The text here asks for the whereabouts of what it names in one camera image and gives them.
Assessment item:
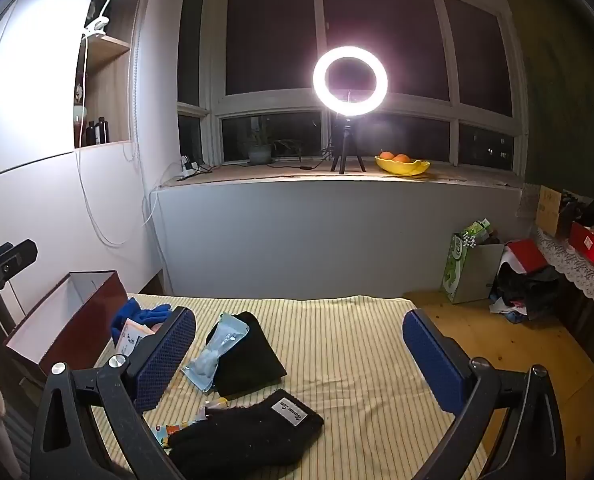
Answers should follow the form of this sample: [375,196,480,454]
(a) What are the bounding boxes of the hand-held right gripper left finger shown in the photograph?
[30,305,198,480]

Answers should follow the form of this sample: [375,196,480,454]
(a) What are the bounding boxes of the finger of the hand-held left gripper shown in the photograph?
[0,239,39,311]

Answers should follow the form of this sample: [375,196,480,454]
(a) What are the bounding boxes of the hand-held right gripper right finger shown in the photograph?
[402,308,568,480]

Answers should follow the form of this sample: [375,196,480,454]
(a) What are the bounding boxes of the clear plastic bag red print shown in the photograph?
[114,322,155,358]

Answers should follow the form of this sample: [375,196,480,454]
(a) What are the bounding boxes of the blue face mask packet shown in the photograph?
[181,312,250,392]

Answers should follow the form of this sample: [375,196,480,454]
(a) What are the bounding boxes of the blue gloves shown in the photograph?
[110,297,178,343]

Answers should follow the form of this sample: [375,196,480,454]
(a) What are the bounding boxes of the brown storage box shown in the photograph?
[4,270,129,381]

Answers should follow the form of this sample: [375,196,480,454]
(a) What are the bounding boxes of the colourful snack packet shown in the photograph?
[152,422,198,451]

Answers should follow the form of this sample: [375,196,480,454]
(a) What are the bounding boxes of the yellow striped bed sheet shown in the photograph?
[92,294,490,480]

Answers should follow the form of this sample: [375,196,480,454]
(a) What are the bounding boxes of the black cloth pouch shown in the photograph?
[204,311,288,397]

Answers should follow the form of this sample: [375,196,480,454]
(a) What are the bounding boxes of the green white paper bag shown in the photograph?
[442,232,505,305]

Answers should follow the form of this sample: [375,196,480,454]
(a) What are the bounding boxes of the pile of clothes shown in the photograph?
[489,240,562,323]

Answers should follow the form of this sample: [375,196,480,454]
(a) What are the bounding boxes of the green carton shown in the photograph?
[459,219,494,247]

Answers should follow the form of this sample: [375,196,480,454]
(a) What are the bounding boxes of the dark wooden cabinet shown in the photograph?
[552,275,594,367]

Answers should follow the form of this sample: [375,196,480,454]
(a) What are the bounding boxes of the white lace cloth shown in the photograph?
[534,227,594,326]

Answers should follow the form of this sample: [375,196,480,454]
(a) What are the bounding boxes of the cardboard box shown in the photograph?
[536,185,578,238]

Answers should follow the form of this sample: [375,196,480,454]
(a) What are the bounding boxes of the yellow fruit bowl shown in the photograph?
[374,155,432,177]

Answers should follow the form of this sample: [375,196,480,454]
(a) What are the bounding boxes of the red box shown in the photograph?
[569,222,594,272]

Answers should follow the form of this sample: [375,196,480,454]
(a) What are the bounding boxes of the white power strip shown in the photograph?
[177,156,213,181]

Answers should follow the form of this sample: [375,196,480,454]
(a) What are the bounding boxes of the wooden shelf niche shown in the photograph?
[73,0,143,150]

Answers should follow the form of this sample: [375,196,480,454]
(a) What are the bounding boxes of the potted plant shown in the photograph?
[244,120,278,165]

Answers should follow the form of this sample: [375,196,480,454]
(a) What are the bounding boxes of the black tripod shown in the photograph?
[329,115,367,175]

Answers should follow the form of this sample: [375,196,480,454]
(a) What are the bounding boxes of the white framed window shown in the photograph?
[177,0,528,171]

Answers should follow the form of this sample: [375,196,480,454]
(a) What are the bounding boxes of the white cable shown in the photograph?
[74,35,178,247]

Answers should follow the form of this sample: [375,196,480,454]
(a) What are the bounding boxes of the black cable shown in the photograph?
[267,147,335,171]

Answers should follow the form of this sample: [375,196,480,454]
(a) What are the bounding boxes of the ring light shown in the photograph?
[312,45,389,122]

